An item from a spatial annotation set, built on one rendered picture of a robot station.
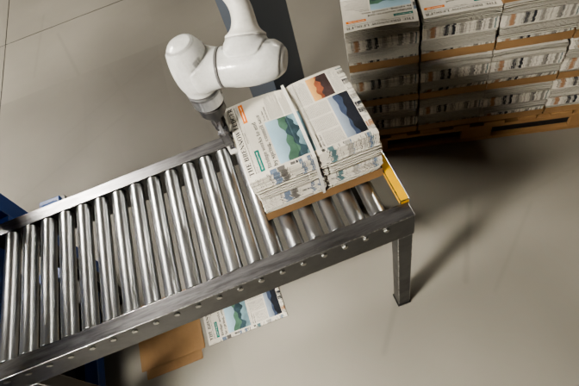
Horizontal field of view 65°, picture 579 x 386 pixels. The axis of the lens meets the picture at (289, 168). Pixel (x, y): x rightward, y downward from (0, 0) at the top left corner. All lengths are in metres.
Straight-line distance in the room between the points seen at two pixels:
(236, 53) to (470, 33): 1.10
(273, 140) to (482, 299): 1.23
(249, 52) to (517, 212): 1.59
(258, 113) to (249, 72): 0.26
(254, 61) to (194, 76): 0.15
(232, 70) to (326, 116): 0.32
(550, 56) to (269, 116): 1.28
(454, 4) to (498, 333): 1.29
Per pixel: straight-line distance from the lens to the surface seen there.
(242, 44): 1.11
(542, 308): 2.18
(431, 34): 1.93
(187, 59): 1.13
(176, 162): 1.64
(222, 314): 2.21
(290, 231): 1.37
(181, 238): 1.48
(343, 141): 1.23
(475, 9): 1.90
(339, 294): 2.12
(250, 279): 1.34
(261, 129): 1.30
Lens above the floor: 2.01
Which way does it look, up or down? 55 degrees down
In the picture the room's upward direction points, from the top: 20 degrees counter-clockwise
